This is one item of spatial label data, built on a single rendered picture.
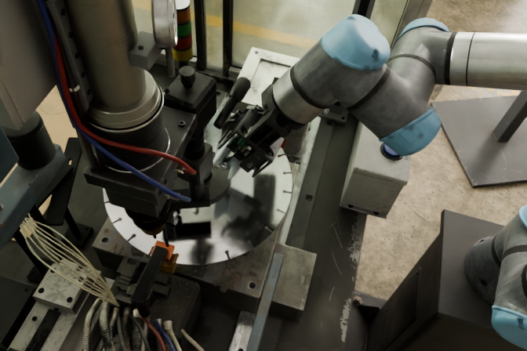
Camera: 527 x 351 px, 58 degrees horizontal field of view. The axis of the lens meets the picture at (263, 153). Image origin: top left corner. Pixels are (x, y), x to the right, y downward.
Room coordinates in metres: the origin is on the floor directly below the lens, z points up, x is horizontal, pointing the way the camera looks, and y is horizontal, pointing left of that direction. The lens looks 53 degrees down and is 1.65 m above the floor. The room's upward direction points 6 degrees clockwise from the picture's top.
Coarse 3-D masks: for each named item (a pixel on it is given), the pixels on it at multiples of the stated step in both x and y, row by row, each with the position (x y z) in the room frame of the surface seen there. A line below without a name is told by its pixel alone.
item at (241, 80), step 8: (240, 80) 0.44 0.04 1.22; (248, 80) 0.44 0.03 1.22; (232, 88) 0.43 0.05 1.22; (240, 88) 0.43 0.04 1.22; (248, 88) 0.43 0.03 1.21; (232, 96) 0.42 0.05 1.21; (240, 96) 0.42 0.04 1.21; (232, 104) 0.41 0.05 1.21; (224, 112) 0.39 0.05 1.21; (216, 120) 0.38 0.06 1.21; (224, 120) 0.38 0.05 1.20
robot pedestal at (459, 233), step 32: (448, 224) 0.55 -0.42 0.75; (480, 224) 0.56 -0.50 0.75; (448, 256) 0.47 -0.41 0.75; (416, 288) 0.48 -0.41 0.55; (448, 288) 0.40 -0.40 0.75; (352, 320) 0.57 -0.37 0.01; (384, 320) 0.50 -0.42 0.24; (416, 320) 0.39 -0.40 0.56; (448, 320) 0.35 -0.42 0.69; (480, 320) 0.34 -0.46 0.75
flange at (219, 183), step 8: (216, 168) 0.48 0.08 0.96; (208, 176) 0.45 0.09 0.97; (216, 176) 0.46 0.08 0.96; (224, 176) 0.46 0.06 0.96; (176, 184) 0.44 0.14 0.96; (184, 184) 0.44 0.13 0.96; (208, 184) 0.44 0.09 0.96; (216, 184) 0.45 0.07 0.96; (224, 184) 0.45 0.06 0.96; (216, 192) 0.43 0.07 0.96; (224, 192) 0.44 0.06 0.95
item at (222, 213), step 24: (216, 144) 0.54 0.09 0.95; (264, 168) 0.50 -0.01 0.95; (288, 168) 0.50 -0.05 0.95; (240, 192) 0.44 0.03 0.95; (264, 192) 0.45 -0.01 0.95; (288, 192) 0.46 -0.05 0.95; (120, 216) 0.37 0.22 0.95; (192, 216) 0.38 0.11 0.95; (216, 216) 0.39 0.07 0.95; (240, 216) 0.39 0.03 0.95; (264, 216) 0.40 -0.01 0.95; (144, 240) 0.33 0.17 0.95; (168, 240) 0.34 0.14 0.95; (192, 240) 0.34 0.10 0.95; (216, 240) 0.35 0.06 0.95; (240, 240) 0.35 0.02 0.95; (264, 240) 0.36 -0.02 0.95; (192, 264) 0.30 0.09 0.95
